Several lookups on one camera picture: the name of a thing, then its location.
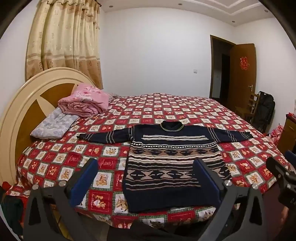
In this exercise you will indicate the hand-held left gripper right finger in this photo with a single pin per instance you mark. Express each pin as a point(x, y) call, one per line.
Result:
point(208, 183)

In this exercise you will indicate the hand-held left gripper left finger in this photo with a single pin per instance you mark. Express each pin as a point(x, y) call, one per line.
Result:
point(84, 183)

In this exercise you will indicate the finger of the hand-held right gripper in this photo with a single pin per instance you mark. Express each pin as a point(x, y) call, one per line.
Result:
point(291, 156)
point(275, 165)

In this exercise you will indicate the navy patterned knit sweater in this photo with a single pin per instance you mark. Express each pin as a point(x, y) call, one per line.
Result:
point(161, 166)

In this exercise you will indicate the wooden cabinet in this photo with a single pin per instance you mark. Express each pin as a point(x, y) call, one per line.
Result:
point(289, 134)

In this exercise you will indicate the red checkered printed bedspread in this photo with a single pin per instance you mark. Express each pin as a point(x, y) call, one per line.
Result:
point(69, 160)

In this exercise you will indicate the red gift bag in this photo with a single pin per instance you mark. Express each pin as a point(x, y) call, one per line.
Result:
point(276, 132)

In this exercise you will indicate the black travel bag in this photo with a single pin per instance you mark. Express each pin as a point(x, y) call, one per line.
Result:
point(264, 111)

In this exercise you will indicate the wooden chair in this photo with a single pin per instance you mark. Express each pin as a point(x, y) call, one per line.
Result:
point(248, 109)

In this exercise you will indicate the grey floral pillow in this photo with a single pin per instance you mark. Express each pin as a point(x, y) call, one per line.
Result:
point(53, 122)

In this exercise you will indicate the dark green cloth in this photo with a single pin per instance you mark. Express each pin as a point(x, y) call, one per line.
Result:
point(10, 208)

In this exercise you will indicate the pink folded quilt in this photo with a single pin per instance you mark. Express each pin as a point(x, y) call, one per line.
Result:
point(85, 99)

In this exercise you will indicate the brown wooden door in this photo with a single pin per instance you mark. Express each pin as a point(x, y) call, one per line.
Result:
point(242, 81)

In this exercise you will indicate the cream and brown headboard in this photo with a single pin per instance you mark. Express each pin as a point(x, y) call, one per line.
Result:
point(23, 104)

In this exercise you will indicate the red paper door decoration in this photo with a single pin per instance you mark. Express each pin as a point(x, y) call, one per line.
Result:
point(243, 63)

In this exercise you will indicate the beige patterned curtain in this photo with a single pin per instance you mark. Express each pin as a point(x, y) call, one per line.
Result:
point(64, 41)

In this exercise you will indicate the dark wooden door frame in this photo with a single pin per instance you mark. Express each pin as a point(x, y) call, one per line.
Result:
point(211, 69)

